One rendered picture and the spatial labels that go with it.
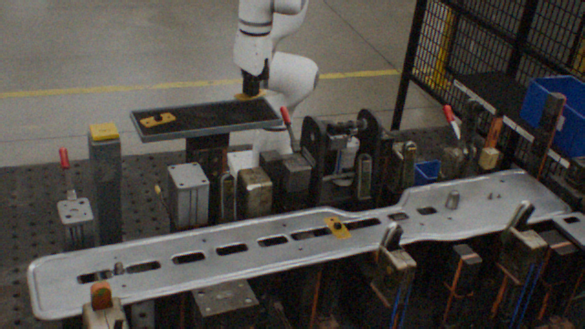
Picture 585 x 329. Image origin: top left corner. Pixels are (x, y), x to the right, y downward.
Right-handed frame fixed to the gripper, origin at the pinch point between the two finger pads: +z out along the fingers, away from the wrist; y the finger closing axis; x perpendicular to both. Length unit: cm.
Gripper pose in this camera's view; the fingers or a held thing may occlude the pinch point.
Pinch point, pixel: (250, 86)
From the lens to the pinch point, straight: 176.3
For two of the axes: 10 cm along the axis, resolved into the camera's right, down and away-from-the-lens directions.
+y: 6.6, 4.5, -5.9
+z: -0.9, 8.4, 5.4
